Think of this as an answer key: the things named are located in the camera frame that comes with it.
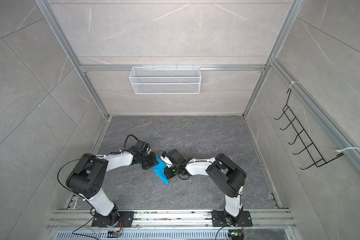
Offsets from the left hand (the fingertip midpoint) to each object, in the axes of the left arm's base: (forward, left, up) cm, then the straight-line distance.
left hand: (160, 159), depth 94 cm
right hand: (-8, -3, -2) cm, 9 cm away
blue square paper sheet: (-6, 0, -1) cm, 7 cm away
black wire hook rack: (-20, -68, +32) cm, 78 cm away
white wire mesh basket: (+45, -4, +28) cm, 53 cm away
